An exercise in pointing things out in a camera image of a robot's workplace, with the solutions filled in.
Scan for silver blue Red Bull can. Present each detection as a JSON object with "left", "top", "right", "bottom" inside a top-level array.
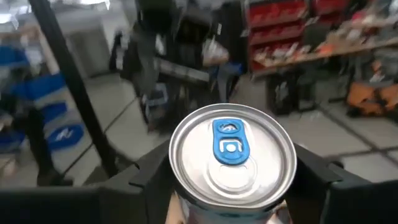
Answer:
[{"left": 167, "top": 102, "right": 298, "bottom": 224}]

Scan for black computer tower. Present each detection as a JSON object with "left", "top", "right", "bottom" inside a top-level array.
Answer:
[{"left": 269, "top": 73, "right": 300, "bottom": 116}]

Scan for dark equipment cart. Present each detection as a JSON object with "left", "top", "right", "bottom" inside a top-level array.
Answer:
[{"left": 136, "top": 55, "right": 219, "bottom": 131}]

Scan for red bin rack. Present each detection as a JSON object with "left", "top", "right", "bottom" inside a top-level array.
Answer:
[{"left": 247, "top": 0, "right": 308, "bottom": 73}]

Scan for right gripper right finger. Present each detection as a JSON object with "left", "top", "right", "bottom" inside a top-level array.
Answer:
[{"left": 285, "top": 144, "right": 398, "bottom": 224}]

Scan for orange shop vacuum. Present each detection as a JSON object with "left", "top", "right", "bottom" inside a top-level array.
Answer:
[{"left": 346, "top": 82, "right": 398, "bottom": 116}]

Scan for blue plastic bin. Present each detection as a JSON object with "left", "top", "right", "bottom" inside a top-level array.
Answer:
[
  {"left": 46, "top": 123, "right": 85, "bottom": 151},
  {"left": 24, "top": 73, "right": 67, "bottom": 101},
  {"left": 40, "top": 102, "right": 68, "bottom": 124}
]

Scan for long wooden workbench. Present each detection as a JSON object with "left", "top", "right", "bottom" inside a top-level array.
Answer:
[{"left": 253, "top": 37, "right": 398, "bottom": 77}]

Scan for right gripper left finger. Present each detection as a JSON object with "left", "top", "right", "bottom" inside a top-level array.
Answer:
[{"left": 0, "top": 139, "right": 175, "bottom": 224}]

